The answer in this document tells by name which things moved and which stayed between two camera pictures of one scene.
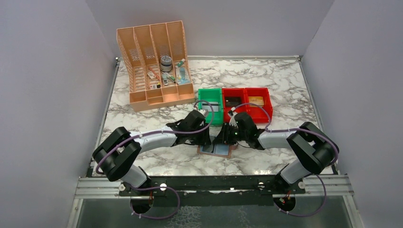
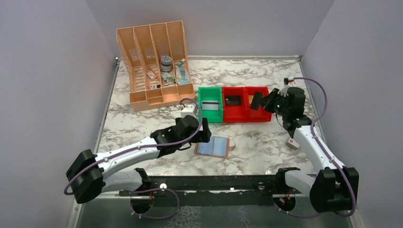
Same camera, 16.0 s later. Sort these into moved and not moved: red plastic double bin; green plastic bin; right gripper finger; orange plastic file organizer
Moved: right gripper finger
Not moved: orange plastic file organizer; red plastic double bin; green plastic bin
